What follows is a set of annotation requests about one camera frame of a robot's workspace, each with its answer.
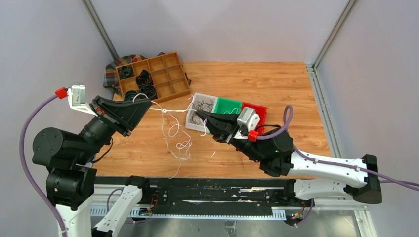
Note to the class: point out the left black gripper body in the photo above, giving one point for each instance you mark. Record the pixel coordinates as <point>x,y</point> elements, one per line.
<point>101,114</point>

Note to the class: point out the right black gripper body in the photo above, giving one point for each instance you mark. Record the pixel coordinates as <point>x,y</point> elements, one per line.
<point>238,142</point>

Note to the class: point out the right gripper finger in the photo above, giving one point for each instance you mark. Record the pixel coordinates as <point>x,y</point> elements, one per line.
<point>208,117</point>
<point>222,132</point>

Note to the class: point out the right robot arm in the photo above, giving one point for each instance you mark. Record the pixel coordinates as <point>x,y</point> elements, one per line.
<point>278,156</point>

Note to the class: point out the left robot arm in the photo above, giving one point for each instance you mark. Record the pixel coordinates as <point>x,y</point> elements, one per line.
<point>70,182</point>

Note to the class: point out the green plastic bin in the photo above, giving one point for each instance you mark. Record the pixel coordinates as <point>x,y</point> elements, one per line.
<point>227,106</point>

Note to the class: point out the plaid cloth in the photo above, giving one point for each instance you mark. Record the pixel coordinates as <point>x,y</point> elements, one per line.
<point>110,79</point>

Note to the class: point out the red plastic bin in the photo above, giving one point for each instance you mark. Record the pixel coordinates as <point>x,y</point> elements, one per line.
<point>262,113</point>

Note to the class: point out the wooden compartment tray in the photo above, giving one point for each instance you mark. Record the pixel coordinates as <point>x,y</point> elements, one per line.
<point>165,72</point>

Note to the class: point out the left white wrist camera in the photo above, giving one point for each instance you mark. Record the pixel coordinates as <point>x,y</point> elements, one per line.
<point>77,99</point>

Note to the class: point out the black coiled strap four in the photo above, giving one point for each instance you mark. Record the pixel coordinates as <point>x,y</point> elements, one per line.
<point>148,91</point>

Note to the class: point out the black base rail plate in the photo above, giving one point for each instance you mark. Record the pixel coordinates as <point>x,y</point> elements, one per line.
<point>217,197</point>

